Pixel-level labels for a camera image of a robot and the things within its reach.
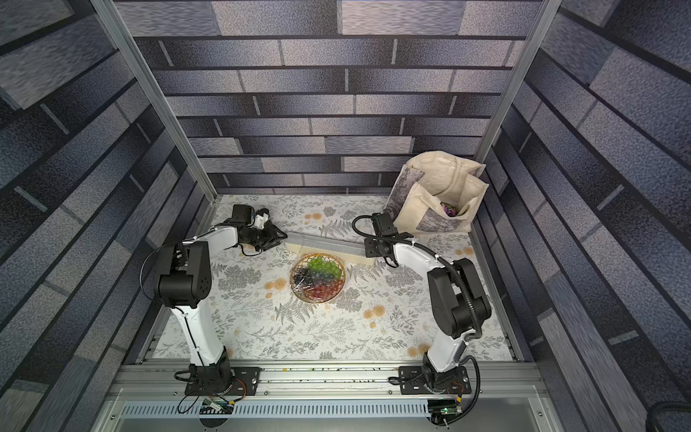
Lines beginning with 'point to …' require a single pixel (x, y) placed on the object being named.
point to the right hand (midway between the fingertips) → (375, 243)
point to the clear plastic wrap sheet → (340, 257)
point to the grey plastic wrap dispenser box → (336, 243)
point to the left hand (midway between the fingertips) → (283, 235)
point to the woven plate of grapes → (317, 278)
